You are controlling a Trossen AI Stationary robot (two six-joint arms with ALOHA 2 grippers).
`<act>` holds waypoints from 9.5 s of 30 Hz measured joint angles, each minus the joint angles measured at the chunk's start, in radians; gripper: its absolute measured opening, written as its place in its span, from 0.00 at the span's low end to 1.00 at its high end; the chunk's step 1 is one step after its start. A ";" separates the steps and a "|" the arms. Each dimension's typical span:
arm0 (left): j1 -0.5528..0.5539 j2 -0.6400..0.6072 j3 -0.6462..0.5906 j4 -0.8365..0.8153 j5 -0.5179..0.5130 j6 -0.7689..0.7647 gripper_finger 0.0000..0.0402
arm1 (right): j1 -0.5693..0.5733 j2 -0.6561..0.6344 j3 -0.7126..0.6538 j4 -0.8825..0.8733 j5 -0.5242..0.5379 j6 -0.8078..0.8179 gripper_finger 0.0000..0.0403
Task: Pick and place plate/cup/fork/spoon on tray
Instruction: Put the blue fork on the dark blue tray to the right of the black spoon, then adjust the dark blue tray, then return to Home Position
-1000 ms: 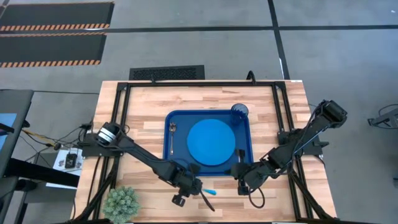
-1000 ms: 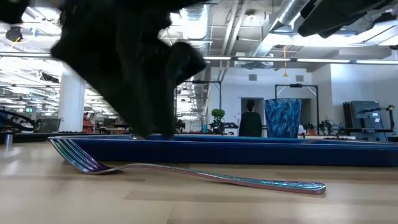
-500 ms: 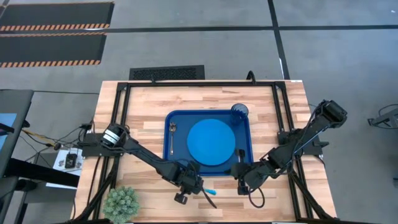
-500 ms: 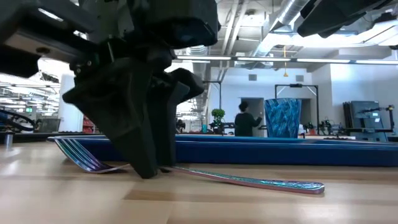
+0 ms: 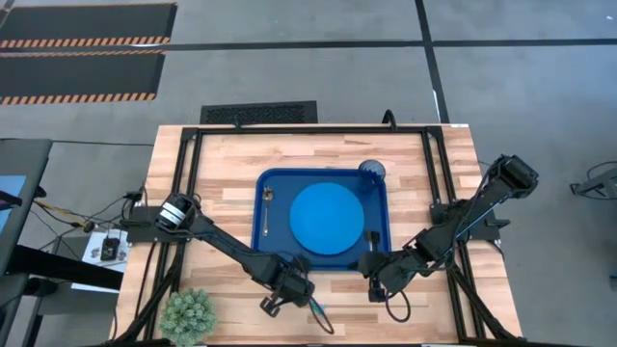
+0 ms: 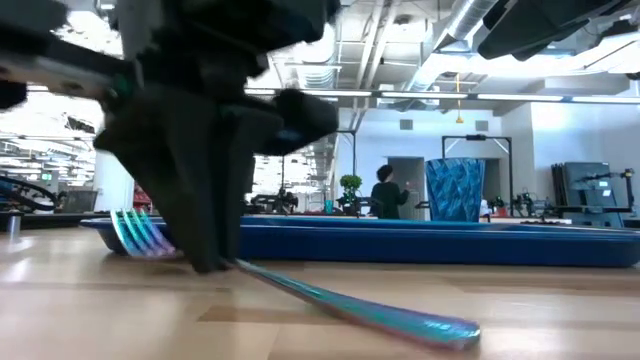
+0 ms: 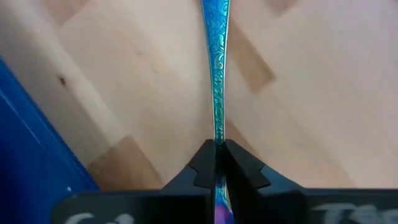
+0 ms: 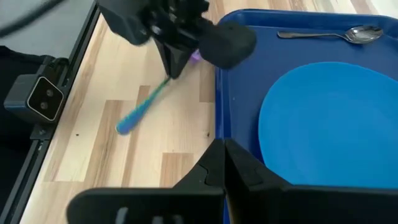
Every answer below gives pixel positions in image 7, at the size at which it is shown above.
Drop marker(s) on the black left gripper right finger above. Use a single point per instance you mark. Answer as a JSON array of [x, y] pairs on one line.
[[311, 207]]

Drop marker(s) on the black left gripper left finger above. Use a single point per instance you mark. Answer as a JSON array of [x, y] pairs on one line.
[[140, 207]]

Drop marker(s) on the dark blue plastic tray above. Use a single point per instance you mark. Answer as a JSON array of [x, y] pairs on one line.
[[25, 155]]

